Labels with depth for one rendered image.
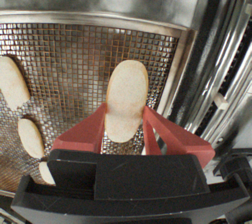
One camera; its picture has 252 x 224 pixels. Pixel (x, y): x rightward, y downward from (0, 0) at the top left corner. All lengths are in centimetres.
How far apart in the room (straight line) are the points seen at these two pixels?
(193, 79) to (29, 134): 28
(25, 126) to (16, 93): 6
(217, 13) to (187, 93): 14
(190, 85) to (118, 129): 17
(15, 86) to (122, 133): 13
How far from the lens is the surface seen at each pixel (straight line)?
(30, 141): 27
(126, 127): 15
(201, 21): 25
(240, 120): 31
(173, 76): 18
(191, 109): 26
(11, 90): 21
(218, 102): 26
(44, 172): 35
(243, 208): 41
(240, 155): 46
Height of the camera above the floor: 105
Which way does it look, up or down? 56 degrees down
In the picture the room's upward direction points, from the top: 169 degrees counter-clockwise
